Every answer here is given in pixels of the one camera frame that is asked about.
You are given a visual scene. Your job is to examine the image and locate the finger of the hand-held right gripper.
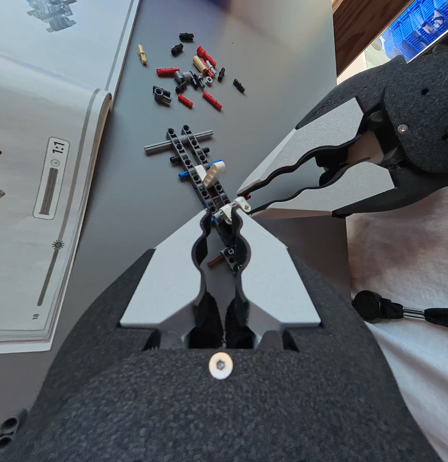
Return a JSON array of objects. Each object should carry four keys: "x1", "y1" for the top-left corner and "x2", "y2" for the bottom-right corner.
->
[
  {"x1": 250, "y1": 160, "x2": 396, "y2": 219},
  {"x1": 236, "y1": 97, "x2": 366, "y2": 197}
]

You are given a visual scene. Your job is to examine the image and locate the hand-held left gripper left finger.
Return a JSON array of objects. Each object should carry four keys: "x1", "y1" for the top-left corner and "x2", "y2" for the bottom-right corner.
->
[{"x1": 119, "y1": 209, "x2": 220, "y2": 329}]

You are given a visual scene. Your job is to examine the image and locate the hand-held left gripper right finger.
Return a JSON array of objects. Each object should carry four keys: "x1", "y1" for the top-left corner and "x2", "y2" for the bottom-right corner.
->
[{"x1": 229, "y1": 209, "x2": 323, "y2": 336}]

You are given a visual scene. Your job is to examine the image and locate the dark grey lego beam assembly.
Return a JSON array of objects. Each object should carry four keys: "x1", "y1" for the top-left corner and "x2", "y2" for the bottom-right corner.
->
[{"x1": 144, "y1": 124, "x2": 253, "y2": 276}]

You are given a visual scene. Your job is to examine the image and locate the pile of small lego pins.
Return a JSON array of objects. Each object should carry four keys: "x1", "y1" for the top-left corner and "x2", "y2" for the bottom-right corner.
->
[{"x1": 155, "y1": 32, "x2": 246, "y2": 112}]

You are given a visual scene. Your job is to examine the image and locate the dark grey lego connector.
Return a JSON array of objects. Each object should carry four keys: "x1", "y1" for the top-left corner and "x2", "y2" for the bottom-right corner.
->
[{"x1": 151, "y1": 85, "x2": 172, "y2": 106}]

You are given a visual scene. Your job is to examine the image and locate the lego instruction booklet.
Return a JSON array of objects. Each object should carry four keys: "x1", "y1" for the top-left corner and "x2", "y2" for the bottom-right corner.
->
[{"x1": 0, "y1": 0, "x2": 141, "y2": 354}]

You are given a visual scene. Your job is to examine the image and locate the dark grey holed lego piece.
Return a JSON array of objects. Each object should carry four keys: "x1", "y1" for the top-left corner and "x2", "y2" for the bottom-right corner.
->
[{"x1": 0, "y1": 415, "x2": 21, "y2": 449}]

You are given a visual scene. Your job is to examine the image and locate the white shirt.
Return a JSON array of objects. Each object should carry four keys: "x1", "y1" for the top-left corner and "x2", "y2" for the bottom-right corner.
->
[{"x1": 345, "y1": 186, "x2": 448, "y2": 462}]

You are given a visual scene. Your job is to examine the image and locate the wooden panel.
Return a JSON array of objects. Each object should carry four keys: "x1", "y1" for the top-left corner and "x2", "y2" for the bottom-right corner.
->
[{"x1": 333, "y1": 0, "x2": 414, "y2": 76}]

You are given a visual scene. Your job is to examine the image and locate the black round knob cord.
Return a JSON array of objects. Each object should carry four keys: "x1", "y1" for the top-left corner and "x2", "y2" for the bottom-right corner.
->
[{"x1": 352, "y1": 290, "x2": 448, "y2": 330}]

